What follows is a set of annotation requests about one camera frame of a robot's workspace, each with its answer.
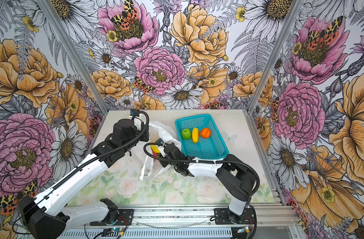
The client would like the green toy apple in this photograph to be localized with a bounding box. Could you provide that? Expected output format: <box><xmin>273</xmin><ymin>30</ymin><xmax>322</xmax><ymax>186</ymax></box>
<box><xmin>181</xmin><ymin>128</ymin><xmax>192</xmax><ymax>140</ymax></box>

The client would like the white plastic bag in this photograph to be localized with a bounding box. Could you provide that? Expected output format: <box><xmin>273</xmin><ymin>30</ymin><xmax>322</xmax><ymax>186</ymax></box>
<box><xmin>132</xmin><ymin>120</ymin><xmax>181</xmax><ymax>181</ymax></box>

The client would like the yellow orange toy mango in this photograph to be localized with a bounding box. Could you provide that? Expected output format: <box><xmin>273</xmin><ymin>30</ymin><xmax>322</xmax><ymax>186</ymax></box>
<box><xmin>192</xmin><ymin>128</ymin><xmax>200</xmax><ymax>143</ymax></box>

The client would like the teal plastic basket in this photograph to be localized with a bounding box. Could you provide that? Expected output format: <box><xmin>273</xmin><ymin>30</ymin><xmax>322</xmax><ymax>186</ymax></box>
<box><xmin>175</xmin><ymin>114</ymin><xmax>229</xmax><ymax>160</ymax></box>

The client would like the orange toy fruit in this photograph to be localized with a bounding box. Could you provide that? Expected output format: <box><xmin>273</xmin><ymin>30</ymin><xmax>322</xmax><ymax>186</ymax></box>
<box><xmin>200</xmin><ymin>127</ymin><xmax>211</xmax><ymax>138</ymax></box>

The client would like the pink red toy fruit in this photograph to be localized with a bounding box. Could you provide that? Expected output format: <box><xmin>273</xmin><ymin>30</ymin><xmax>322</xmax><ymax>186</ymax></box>
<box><xmin>152</xmin><ymin>152</ymin><xmax>162</xmax><ymax>158</ymax></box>

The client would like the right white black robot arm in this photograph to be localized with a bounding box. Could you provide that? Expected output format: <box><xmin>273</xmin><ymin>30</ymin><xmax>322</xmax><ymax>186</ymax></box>
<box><xmin>148</xmin><ymin>139</ymin><xmax>260</xmax><ymax>224</ymax></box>

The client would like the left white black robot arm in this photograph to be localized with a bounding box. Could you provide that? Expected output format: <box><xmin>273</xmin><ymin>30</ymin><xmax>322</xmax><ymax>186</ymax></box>
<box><xmin>18</xmin><ymin>109</ymin><xmax>150</xmax><ymax>239</ymax></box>

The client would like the white vented grille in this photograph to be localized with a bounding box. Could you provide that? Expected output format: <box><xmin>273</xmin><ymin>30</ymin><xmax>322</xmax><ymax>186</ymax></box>
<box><xmin>59</xmin><ymin>227</ymin><xmax>233</xmax><ymax>239</ymax></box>

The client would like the green circuit board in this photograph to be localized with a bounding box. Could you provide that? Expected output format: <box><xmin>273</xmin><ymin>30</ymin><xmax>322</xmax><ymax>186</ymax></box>
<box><xmin>101</xmin><ymin>227</ymin><xmax>127</xmax><ymax>239</ymax></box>

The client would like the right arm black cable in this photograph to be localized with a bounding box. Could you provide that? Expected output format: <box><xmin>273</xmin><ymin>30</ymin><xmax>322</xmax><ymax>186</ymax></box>
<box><xmin>143</xmin><ymin>142</ymin><xmax>261</xmax><ymax>198</ymax></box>

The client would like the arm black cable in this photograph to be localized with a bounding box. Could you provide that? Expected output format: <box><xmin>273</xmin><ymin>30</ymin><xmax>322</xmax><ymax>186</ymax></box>
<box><xmin>143</xmin><ymin>142</ymin><xmax>261</xmax><ymax>198</ymax></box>
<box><xmin>11</xmin><ymin>110</ymin><xmax>150</xmax><ymax>235</ymax></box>

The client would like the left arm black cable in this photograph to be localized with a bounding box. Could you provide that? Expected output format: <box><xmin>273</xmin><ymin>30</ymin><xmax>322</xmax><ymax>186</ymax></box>
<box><xmin>11</xmin><ymin>110</ymin><xmax>150</xmax><ymax>235</ymax></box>

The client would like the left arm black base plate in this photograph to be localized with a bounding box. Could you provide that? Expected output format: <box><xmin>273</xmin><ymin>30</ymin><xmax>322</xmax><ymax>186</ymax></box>
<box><xmin>90</xmin><ymin>209</ymin><xmax>134</xmax><ymax>226</ymax></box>

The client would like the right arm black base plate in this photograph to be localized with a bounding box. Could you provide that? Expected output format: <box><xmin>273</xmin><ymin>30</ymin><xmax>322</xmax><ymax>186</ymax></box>
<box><xmin>214</xmin><ymin>208</ymin><xmax>256</xmax><ymax>225</ymax></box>

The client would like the aluminium front rail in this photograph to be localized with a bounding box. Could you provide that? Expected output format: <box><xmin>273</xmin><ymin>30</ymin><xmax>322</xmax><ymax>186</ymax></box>
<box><xmin>44</xmin><ymin>204</ymin><xmax>302</xmax><ymax>229</ymax></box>

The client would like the left aluminium corner post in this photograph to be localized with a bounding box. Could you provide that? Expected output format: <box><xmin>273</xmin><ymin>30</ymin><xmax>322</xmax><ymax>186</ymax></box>
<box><xmin>38</xmin><ymin>1</ymin><xmax>109</xmax><ymax>116</ymax></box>

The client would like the aluminium corner post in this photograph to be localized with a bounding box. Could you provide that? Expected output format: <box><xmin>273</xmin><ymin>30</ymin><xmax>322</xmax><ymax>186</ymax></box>
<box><xmin>247</xmin><ymin>0</ymin><xmax>304</xmax><ymax>114</ymax></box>
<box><xmin>38</xmin><ymin>1</ymin><xmax>109</xmax><ymax>116</ymax></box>

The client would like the right aluminium corner post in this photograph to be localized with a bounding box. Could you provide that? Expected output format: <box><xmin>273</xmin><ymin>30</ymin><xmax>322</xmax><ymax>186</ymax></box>
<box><xmin>247</xmin><ymin>0</ymin><xmax>304</xmax><ymax>114</ymax></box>

